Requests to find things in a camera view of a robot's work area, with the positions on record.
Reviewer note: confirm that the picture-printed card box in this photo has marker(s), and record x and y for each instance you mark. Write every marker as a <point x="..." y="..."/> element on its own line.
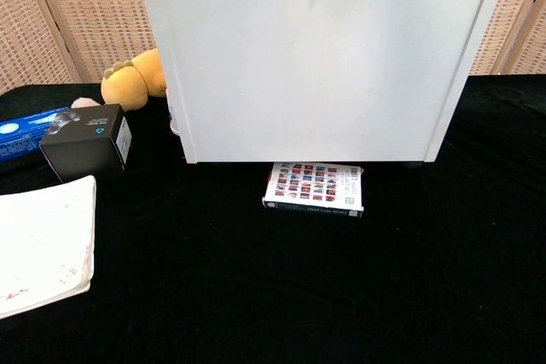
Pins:
<point x="313" y="187"/>

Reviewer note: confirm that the white cabinet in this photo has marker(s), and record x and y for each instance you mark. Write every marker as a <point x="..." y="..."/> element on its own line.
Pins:
<point x="315" y="61"/>

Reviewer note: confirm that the black tablecloth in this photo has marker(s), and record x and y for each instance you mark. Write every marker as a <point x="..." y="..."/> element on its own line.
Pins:
<point x="256" y="296"/>

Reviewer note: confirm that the orange plush toy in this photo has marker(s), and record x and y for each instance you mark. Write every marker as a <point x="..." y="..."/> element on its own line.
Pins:
<point x="128" y="87"/>

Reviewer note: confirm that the black product box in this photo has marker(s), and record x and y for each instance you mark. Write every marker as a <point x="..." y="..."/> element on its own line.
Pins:
<point x="81" y="146"/>

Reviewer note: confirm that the small pinkish-brown plush toy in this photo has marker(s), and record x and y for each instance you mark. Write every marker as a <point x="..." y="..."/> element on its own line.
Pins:
<point x="83" y="102"/>

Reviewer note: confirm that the spiral notebook with red drawings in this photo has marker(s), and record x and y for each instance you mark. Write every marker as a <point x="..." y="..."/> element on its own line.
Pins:
<point x="42" y="244"/>

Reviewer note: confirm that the woven rattan folding screen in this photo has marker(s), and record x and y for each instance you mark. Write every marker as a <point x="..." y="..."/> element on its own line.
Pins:
<point x="77" y="10"/>
<point x="512" y="19"/>

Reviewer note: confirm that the blue light bulb box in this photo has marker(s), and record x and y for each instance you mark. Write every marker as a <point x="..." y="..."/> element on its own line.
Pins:
<point x="21" y="136"/>

